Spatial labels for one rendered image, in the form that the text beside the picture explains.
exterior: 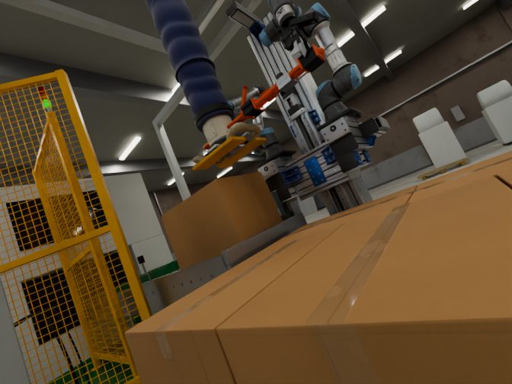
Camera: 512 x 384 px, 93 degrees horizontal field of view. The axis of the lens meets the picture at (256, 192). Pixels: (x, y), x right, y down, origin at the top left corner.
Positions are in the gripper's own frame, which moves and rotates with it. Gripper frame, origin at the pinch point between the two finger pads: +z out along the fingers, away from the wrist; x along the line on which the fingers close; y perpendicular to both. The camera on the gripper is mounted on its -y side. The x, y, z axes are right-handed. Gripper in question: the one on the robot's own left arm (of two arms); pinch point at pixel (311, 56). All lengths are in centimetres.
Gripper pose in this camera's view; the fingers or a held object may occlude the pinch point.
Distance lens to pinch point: 117.2
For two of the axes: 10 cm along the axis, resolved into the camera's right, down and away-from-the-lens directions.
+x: -6.1, 1.6, -7.8
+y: -6.9, 3.8, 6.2
